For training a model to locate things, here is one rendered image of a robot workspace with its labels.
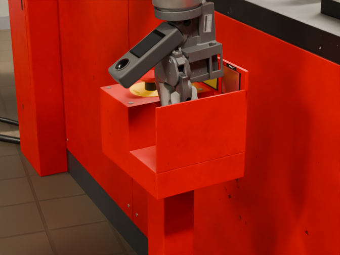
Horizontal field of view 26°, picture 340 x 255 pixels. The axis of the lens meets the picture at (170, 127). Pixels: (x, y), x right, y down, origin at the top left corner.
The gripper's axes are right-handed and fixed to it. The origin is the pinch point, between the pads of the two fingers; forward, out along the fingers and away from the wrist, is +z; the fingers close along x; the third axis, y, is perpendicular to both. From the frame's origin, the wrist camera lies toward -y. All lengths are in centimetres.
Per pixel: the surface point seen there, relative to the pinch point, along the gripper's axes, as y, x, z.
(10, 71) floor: 46, 260, 78
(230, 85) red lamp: 9.8, -1.4, -5.8
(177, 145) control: -2.4, -4.9, -0.4
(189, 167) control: -0.7, -4.9, 3.9
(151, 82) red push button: 1.0, 8.8, -5.4
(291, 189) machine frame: 25.1, 3.4, 20.7
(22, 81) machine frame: 20, 152, 44
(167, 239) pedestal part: -2.0, 2.1, 20.3
